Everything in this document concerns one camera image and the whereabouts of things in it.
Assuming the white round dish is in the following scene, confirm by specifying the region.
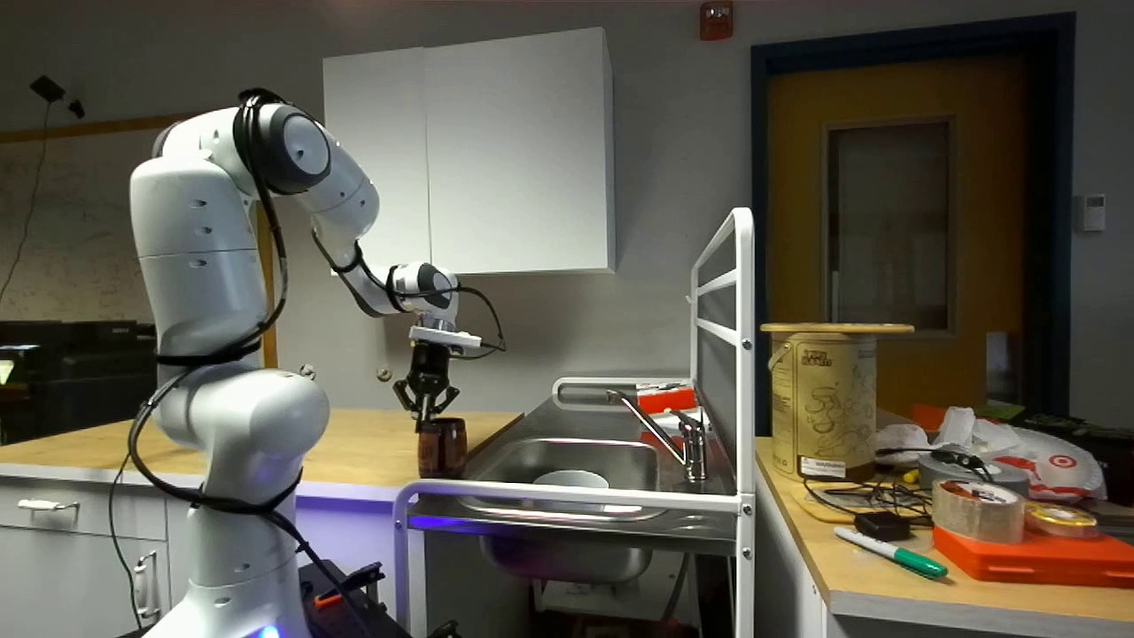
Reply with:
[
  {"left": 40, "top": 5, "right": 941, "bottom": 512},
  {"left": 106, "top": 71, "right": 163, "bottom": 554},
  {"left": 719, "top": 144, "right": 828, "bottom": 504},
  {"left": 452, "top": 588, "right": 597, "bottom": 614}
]
[{"left": 526, "top": 465, "right": 615, "bottom": 515}]

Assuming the silver drawer handle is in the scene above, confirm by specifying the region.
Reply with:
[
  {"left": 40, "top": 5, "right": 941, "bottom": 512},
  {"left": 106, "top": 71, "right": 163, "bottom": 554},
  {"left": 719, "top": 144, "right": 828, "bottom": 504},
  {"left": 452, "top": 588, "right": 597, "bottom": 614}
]
[{"left": 13, "top": 496, "right": 85, "bottom": 525}]

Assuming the white metal sink frame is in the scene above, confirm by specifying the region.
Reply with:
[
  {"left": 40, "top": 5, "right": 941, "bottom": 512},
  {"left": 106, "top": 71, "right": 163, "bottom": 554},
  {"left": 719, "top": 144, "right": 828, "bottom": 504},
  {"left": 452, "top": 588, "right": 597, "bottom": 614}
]
[{"left": 389, "top": 206, "right": 760, "bottom": 638}]

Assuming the stainless steel sink unit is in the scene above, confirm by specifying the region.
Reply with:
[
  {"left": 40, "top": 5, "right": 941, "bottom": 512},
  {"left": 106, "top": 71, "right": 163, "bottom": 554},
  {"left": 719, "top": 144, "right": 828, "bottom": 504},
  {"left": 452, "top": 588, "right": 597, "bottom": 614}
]
[{"left": 404, "top": 392, "right": 743, "bottom": 585}]

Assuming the green marker pen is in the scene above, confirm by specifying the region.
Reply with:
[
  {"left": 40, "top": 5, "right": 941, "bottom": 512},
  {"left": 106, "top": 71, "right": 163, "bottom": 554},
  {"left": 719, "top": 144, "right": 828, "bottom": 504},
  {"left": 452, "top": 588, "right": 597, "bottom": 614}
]
[{"left": 828, "top": 525, "right": 953, "bottom": 585}]

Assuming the dark brown cup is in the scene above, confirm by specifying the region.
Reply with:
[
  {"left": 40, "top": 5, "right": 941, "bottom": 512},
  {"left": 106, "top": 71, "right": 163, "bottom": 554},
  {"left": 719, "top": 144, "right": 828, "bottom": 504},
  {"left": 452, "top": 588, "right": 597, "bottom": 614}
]
[{"left": 411, "top": 410, "right": 472, "bottom": 483}]

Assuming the chrome sink faucet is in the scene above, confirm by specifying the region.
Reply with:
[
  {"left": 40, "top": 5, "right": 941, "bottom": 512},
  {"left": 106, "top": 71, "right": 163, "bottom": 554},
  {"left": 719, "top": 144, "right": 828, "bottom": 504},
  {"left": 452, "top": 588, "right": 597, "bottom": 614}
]
[{"left": 611, "top": 387, "right": 715, "bottom": 490}]

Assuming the colourful orange white box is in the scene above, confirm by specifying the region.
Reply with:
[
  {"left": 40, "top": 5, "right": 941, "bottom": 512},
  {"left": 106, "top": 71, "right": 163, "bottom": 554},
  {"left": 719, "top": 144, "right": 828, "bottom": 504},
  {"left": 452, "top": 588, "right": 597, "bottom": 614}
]
[{"left": 634, "top": 382, "right": 700, "bottom": 418}]

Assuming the red fire alarm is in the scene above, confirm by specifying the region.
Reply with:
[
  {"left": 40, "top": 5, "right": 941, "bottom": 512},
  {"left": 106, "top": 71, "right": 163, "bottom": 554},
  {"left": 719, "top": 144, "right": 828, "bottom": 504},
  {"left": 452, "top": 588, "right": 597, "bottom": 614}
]
[{"left": 693, "top": 0, "right": 741, "bottom": 47}]

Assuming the black wall mounted camera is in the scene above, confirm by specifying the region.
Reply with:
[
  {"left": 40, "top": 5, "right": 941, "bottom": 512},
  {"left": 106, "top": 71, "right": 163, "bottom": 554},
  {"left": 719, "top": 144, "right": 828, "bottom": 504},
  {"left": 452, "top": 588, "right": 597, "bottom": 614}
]
[{"left": 23, "top": 74, "right": 89, "bottom": 125}]

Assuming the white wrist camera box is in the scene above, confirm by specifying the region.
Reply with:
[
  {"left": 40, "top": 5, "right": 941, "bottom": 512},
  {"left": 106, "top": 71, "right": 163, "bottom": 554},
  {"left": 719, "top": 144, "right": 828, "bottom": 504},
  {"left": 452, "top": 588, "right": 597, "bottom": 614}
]
[{"left": 404, "top": 324, "right": 490, "bottom": 359}]

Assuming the white wall cabinet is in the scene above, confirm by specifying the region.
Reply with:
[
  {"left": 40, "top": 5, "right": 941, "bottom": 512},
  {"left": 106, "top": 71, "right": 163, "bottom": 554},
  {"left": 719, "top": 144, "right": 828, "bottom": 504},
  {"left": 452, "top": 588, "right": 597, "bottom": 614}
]
[{"left": 323, "top": 26, "right": 621, "bottom": 282}]

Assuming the wooden door with window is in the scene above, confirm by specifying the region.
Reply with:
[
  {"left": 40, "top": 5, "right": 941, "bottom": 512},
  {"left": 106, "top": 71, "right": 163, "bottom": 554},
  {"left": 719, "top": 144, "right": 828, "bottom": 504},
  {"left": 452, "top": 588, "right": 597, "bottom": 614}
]
[{"left": 746, "top": 12, "right": 1078, "bottom": 418}]

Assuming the black printer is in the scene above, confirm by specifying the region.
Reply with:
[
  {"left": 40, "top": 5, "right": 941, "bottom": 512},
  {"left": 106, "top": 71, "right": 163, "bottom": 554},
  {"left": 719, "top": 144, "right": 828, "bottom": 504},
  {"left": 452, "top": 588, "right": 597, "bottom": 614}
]
[{"left": 0, "top": 315, "right": 170, "bottom": 447}]

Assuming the silver cabinet door handle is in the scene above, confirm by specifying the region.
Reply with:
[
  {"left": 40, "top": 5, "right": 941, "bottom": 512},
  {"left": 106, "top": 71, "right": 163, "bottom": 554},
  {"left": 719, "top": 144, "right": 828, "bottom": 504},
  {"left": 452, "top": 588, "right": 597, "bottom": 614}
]
[{"left": 127, "top": 546, "right": 163, "bottom": 624}]

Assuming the white wall thermostat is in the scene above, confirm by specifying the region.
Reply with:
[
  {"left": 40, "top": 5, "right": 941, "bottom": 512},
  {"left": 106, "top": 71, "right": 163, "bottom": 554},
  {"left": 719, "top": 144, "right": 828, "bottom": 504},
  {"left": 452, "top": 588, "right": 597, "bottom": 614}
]
[{"left": 1078, "top": 188, "right": 1112, "bottom": 237}]

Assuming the flat orange box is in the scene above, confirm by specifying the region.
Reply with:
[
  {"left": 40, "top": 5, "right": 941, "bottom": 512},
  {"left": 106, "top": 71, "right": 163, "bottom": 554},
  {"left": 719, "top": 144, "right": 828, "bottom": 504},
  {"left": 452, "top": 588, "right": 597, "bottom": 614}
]
[{"left": 929, "top": 522, "right": 1134, "bottom": 591}]

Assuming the white base cabinet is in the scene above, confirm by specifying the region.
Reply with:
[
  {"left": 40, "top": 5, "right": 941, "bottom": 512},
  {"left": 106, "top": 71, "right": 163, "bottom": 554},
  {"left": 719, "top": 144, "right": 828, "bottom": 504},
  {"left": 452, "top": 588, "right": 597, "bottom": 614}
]
[{"left": 0, "top": 462, "right": 406, "bottom": 638}]

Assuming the small round gold tin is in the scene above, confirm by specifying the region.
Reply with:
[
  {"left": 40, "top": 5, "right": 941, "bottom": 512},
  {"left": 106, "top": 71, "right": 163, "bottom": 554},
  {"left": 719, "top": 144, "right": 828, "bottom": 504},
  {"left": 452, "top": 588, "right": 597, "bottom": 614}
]
[{"left": 1021, "top": 499, "right": 1103, "bottom": 543}]

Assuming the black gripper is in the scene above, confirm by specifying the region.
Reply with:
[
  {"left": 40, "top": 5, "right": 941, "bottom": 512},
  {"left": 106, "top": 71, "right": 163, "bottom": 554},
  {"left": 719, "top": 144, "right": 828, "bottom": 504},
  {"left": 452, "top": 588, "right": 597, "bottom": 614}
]
[{"left": 394, "top": 345, "right": 464, "bottom": 434}]

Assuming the white cap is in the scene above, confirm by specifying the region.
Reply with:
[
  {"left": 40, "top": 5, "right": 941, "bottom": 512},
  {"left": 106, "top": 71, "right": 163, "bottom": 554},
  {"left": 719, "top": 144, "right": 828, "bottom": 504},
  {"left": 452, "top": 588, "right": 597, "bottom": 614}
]
[{"left": 873, "top": 415, "right": 937, "bottom": 465}]

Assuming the white plastic bag red logo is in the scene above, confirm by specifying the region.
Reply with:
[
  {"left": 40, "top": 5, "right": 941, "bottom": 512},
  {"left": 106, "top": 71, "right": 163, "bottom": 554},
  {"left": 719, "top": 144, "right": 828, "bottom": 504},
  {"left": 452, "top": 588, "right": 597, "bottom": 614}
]
[{"left": 930, "top": 405, "right": 1112, "bottom": 506}]

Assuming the small black block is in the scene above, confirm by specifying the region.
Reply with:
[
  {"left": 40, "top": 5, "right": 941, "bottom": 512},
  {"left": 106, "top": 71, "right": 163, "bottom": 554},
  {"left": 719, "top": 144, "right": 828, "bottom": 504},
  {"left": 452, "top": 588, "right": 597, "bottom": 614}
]
[{"left": 849, "top": 506, "right": 919, "bottom": 543}]

